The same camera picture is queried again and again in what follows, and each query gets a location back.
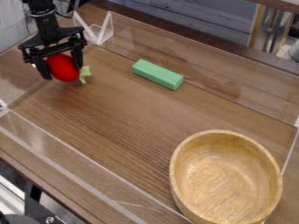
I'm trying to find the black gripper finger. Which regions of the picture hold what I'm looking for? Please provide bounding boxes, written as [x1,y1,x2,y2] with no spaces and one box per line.
[71,38,85,69]
[33,55,53,80]

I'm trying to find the green rectangular block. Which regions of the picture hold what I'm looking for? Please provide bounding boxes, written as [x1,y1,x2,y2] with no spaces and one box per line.
[131,59,185,91]

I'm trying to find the red plush fruit green leaf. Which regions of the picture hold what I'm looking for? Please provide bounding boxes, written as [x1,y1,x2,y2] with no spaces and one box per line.
[46,53,91,85]

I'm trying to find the black cable lower left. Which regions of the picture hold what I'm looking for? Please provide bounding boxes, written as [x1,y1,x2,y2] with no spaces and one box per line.
[0,211,11,224]

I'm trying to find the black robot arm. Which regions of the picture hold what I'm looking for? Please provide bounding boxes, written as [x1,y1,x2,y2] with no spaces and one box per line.
[18,0,87,80]

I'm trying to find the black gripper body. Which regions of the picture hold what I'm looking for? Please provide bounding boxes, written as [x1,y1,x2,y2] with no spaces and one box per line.
[18,14,87,63]

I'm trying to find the wooden bowl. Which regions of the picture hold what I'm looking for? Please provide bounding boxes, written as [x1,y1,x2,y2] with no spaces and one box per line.
[170,129,284,224]

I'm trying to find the wooden chair in background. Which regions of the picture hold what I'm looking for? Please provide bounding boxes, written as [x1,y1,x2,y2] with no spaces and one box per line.
[249,0,299,54]

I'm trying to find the clear acrylic tray wall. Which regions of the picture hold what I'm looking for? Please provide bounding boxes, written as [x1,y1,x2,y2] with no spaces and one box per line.
[0,6,299,224]

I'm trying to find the clear acrylic corner bracket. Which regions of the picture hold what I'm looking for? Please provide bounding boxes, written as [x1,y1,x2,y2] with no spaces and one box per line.
[73,11,114,46]

